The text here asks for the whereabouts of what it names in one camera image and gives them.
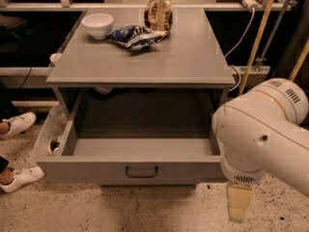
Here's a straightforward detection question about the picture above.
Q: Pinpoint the white sneaker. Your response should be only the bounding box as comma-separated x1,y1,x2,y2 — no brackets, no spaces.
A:
0,112,37,140
0,166,44,193

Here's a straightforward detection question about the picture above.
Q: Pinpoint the lower white sneaker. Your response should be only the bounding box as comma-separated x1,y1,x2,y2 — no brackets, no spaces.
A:
0,166,44,193

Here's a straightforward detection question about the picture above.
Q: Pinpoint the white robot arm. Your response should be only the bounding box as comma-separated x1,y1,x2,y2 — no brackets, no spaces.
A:
211,78,309,222

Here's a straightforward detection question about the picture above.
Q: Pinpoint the white cup behind cabinet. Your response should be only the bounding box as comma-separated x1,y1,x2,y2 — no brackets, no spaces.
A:
49,53,62,65

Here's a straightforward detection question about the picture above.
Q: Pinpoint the blue chip bag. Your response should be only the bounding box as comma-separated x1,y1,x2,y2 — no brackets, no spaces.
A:
107,25,165,51

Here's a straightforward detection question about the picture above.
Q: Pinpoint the grey drawer cabinet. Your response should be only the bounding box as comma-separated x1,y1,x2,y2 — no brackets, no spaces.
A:
45,7,237,121

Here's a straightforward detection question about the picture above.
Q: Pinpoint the black top drawer handle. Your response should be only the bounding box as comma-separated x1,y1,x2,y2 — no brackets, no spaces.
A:
125,166,158,179

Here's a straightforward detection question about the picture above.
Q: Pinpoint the white cable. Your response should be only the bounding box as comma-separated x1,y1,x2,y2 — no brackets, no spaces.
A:
223,6,257,93

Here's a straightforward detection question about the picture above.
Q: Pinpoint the wooden ladder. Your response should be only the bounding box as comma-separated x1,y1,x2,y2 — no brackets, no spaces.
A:
237,0,309,97

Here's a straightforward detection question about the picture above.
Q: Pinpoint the white ceramic bowl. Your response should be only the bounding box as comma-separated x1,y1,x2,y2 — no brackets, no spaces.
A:
81,14,114,40

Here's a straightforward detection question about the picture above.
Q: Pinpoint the upper white sneaker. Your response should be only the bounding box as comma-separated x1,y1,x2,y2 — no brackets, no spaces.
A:
0,112,37,140

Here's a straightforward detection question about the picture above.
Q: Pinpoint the grey top drawer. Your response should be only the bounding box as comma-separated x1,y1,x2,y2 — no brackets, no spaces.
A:
37,89,225,186

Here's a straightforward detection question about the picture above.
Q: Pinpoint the brown gold snack bag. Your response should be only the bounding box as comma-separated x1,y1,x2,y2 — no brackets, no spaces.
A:
144,0,173,38

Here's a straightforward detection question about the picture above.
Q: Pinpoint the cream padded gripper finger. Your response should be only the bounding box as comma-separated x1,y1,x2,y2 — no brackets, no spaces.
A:
226,182,254,223

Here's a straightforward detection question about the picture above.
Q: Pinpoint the clear plastic bin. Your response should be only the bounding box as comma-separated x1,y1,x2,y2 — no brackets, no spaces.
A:
33,105,68,161

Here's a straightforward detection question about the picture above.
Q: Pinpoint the crushed drink can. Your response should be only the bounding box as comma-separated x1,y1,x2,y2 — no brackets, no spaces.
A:
47,136,62,156

